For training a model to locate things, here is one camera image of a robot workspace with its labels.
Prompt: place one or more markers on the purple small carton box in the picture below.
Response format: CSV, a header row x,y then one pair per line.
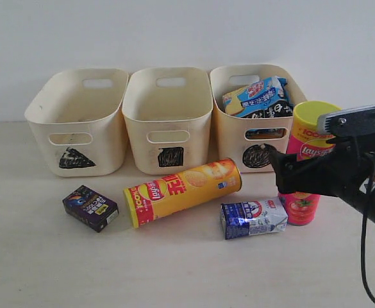
x,y
91,208

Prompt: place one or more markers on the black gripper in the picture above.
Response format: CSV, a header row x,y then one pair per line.
x,y
339,174

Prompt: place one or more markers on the yellow Lays chips can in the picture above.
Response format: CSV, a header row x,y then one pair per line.
x,y
167,195

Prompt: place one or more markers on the cream bin circle mark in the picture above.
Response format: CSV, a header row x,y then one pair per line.
x,y
228,131

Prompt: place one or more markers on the blue white milk carton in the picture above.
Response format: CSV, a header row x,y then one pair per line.
x,y
247,218

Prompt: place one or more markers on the cream bin square mark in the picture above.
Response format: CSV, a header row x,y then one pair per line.
x,y
168,112

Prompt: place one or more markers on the blue instant noodle bag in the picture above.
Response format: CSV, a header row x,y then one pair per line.
x,y
266,98

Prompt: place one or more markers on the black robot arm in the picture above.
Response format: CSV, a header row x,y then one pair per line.
x,y
368,186

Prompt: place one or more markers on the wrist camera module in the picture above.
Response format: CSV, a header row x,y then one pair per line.
x,y
348,125

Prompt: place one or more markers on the cream bin triangle mark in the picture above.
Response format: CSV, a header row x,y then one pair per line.
x,y
77,121

